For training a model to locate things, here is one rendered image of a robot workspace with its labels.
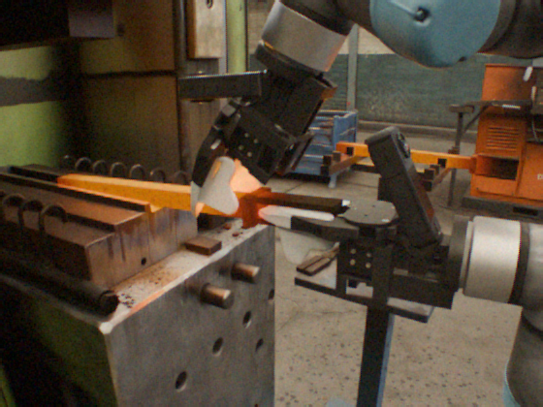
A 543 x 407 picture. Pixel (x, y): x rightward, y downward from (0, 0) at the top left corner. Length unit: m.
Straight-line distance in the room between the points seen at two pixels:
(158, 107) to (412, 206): 0.58
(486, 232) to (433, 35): 0.18
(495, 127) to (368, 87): 4.78
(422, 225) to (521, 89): 3.50
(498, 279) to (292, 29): 0.28
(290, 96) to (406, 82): 7.76
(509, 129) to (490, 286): 3.51
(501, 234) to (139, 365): 0.41
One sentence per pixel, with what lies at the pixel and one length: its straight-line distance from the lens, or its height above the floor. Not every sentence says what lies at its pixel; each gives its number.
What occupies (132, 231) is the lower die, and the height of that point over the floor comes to 0.97.
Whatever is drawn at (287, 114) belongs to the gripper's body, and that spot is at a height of 1.12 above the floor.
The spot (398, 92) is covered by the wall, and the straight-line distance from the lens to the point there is 8.19.
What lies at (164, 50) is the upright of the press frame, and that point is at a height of 1.20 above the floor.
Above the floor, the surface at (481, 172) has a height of 0.97.
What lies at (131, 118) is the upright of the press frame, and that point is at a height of 1.07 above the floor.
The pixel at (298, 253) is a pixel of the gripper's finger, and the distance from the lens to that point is 0.44.
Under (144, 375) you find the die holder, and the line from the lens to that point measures 0.54.
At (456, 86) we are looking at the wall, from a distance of 7.98.
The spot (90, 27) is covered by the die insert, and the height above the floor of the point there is 1.22.
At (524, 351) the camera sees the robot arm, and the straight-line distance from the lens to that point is 0.44.
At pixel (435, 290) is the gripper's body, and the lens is 0.42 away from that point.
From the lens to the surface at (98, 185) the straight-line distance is 0.62.
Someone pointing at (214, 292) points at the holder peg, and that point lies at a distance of 0.56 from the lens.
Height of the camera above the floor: 1.16
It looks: 18 degrees down
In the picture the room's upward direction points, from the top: straight up
